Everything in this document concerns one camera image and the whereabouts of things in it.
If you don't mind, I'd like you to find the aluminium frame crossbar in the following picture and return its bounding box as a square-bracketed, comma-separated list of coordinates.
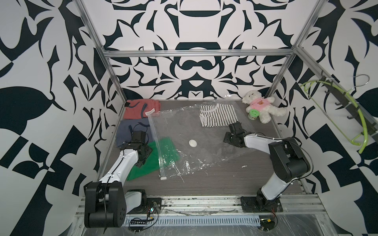
[103, 49, 293, 58]

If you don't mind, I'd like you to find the clear plastic vacuum bag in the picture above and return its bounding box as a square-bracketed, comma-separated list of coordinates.
[148, 100, 256, 180]

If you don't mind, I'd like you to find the black white striped shirt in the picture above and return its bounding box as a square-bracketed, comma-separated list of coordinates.
[199, 103, 238, 127]

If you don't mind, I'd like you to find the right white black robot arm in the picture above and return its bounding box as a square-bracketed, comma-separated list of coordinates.
[223, 122, 314, 211]

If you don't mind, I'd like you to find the green lidded small tub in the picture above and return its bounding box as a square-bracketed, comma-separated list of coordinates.
[248, 109, 259, 120]

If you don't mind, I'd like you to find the white slotted cable duct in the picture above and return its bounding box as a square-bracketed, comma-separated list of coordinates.
[122, 214, 262, 227]

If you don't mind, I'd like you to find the blue tank top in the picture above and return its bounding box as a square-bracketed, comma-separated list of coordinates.
[116, 118, 154, 148]

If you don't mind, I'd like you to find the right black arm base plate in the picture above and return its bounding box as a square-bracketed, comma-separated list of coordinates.
[240, 195, 283, 213]

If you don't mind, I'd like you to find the black wall hook rack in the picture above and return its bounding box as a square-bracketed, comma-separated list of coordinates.
[321, 70, 378, 137]

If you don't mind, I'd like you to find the green garment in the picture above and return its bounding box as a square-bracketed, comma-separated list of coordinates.
[127, 137, 180, 181]

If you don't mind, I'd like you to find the white teddy bear pink shirt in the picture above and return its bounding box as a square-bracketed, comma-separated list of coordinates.
[242, 90, 287, 124]

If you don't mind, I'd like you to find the white vacuum bag valve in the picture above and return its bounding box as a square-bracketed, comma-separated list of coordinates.
[189, 139, 197, 148]

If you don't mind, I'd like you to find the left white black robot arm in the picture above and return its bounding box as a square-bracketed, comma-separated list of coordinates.
[84, 131, 152, 229]

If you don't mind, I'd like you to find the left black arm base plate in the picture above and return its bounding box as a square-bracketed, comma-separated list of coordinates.
[128, 197, 162, 214]

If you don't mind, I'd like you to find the red tank top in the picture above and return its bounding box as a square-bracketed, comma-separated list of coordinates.
[123, 99, 161, 120]

